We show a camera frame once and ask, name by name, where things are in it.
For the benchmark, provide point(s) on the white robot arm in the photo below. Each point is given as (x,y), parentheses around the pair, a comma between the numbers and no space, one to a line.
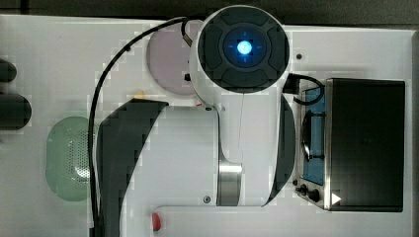
(235,149)

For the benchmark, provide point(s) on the green perforated strainer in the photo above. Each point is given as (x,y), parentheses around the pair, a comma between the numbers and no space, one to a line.
(67,164)

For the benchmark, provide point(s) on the peeled toy banana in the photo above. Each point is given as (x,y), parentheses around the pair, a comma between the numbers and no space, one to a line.
(139,95)

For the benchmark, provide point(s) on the lilac round plate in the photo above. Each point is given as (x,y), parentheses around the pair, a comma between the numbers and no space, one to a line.
(168,58)

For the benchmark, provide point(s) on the red toy fruit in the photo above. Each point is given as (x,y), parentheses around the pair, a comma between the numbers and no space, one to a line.
(156,222)

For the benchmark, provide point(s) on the black toaster oven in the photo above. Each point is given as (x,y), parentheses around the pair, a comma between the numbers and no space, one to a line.
(351,145)

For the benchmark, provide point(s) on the small black cup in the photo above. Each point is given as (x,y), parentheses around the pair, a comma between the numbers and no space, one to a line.
(8,71)

